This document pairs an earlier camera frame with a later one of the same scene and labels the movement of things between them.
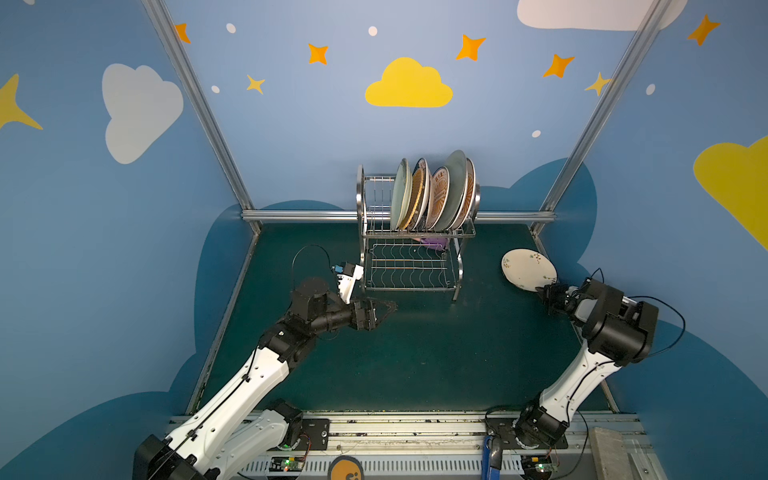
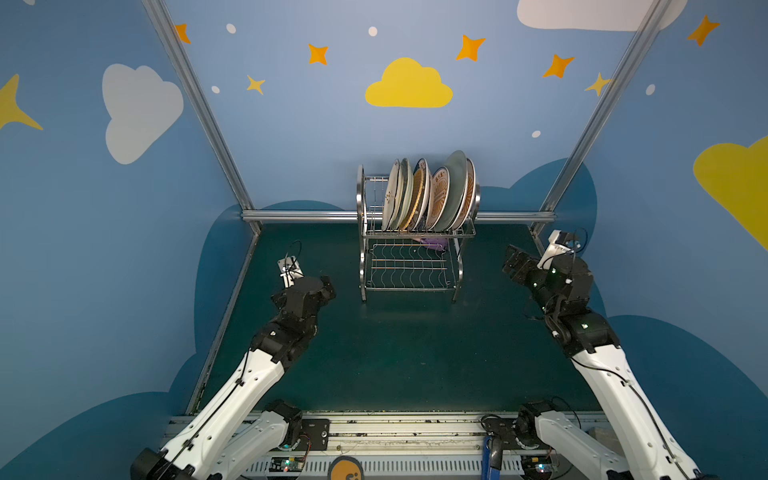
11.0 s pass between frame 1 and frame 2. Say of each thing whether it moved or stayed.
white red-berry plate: moved
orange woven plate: stayed
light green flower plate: stayed
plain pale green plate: stayed
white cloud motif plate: stayed
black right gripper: moved
